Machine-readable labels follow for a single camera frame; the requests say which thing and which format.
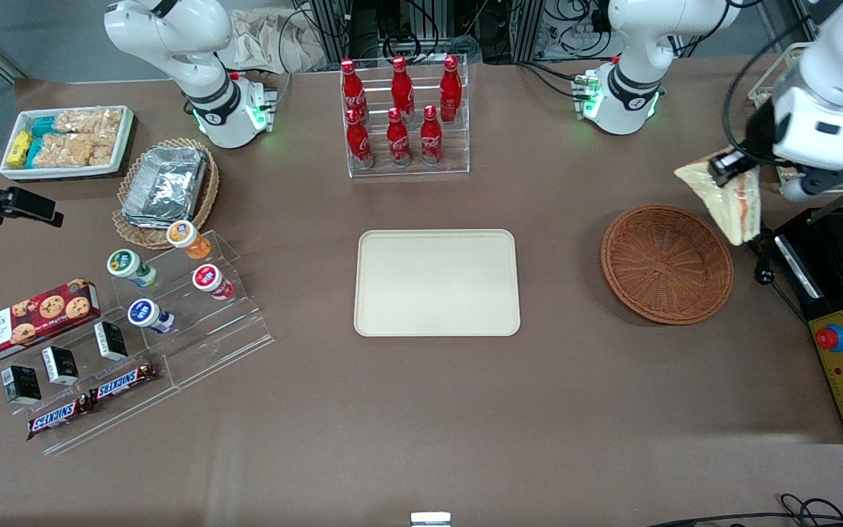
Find stacked foil containers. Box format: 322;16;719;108
121;146;209;226

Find black floor cable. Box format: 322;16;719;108
648;494;843;527

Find blue lid yogurt cup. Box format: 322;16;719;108
127;299;176;334

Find beige cloth bag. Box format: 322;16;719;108
220;7;329;75

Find clear acrylic bottle rack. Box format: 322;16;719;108
340;55;471;179

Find beige rectangular tray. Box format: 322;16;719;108
354;229;522;337

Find small black box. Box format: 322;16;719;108
41;345;80;386
1;365;42;405
94;321;129;362

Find orange lid yogurt cup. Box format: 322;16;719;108
167;220;212;261

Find black sealing machine yellow panel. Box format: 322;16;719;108
773;165;843;445

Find white rectangular snack tub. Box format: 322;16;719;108
0;105;136;182

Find white wire rack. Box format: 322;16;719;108
749;42;843;194

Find Snickers chocolate bar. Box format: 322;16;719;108
89;362;160;405
26;399;92;441

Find flat oval wicker basket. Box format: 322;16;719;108
112;138;221;251

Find clear acrylic step display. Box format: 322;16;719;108
0;231;276;456

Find red lid yogurt cup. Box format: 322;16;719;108
192;264;236;301

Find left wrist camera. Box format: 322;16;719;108
780;167;833;203

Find red cola bottle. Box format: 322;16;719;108
440;55;463;124
420;105;444;166
391;56;416;122
340;59;368;122
345;108;375;170
386;108;413;168

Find triangle sandwich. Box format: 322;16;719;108
674;156;763;247

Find black equipment rack with cables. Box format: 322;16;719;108
304;0;612;67

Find green lid yogurt cup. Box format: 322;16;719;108
107;249;158;288

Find black power cable with plug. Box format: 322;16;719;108
747;231;810;323

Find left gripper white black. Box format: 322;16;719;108
709;86;843;182

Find round brown wicker basket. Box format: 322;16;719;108
601;203;735;325

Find red Walkers cookie box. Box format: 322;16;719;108
0;278;102;368

